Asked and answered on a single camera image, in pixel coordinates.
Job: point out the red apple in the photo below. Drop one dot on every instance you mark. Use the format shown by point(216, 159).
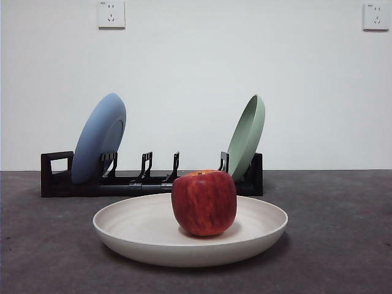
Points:
point(203, 205)

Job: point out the pale yellow plate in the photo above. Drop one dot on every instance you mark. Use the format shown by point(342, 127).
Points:
point(137, 226)

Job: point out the pale green plate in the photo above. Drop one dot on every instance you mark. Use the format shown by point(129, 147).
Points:
point(245, 144)

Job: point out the pale blue plate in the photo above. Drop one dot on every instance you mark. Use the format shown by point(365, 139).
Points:
point(95, 141)

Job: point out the black plate rack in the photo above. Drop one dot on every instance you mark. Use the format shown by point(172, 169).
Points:
point(76, 190)

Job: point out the white wall socket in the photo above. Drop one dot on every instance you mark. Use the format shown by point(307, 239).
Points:
point(376, 16)
point(111, 14)

